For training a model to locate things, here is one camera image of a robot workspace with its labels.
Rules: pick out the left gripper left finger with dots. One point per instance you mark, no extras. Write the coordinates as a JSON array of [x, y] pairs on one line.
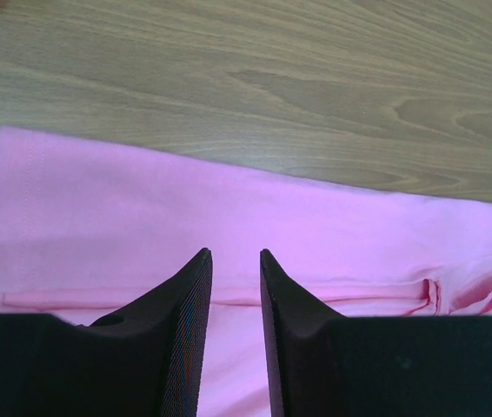
[[153, 358]]

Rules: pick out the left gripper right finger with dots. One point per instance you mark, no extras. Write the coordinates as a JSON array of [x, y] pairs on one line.
[[301, 359]]

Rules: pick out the pink t shirt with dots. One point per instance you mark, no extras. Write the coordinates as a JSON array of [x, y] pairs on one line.
[[88, 226]]

